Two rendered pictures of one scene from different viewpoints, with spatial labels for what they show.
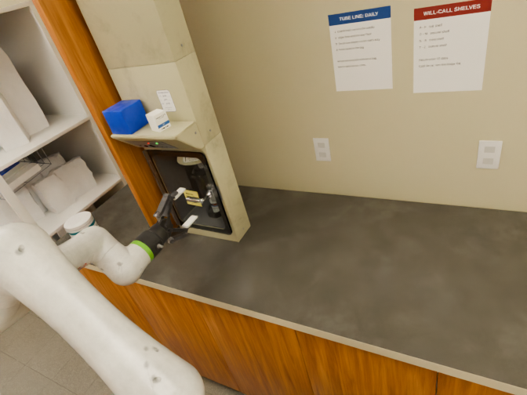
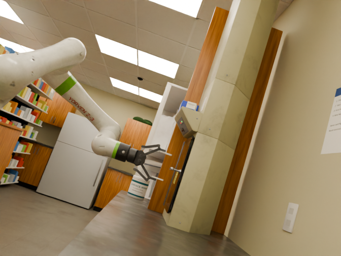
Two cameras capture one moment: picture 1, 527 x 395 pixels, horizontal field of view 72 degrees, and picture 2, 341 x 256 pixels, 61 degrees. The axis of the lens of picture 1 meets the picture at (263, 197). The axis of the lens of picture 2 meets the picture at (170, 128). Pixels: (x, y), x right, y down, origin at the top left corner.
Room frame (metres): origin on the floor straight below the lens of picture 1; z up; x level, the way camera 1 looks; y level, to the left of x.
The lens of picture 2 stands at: (0.24, -0.87, 1.15)
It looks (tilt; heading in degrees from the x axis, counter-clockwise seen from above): 10 degrees up; 52
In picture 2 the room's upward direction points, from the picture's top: 19 degrees clockwise
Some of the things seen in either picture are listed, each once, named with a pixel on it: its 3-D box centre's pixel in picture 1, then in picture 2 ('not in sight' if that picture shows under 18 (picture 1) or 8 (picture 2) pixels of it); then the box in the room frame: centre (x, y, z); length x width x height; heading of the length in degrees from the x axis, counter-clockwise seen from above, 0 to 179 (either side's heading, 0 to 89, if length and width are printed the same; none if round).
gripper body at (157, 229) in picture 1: (161, 230); (137, 157); (1.08, 0.38, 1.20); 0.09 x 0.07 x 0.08; 144
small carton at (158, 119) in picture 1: (158, 120); (191, 108); (1.23, 0.28, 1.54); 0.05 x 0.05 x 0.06; 40
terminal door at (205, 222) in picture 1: (189, 193); (177, 173); (1.30, 0.29, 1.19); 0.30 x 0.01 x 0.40; 54
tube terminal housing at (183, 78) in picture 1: (197, 148); (208, 157); (1.41, 0.21, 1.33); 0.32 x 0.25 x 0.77; 54
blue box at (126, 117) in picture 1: (126, 117); (187, 111); (1.32, 0.40, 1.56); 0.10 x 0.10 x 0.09; 54
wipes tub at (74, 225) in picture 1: (85, 230); (138, 187); (1.52, 0.89, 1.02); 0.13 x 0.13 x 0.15
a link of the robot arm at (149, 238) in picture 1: (149, 244); (123, 152); (1.02, 0.42, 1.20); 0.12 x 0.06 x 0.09; 54
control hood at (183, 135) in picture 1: (157, 140); (184, 123); (1.26, 0.32, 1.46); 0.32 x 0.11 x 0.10; 54
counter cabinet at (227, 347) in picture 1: (272, 303); not in sight; (1.26, 0.10, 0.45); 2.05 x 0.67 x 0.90; 54
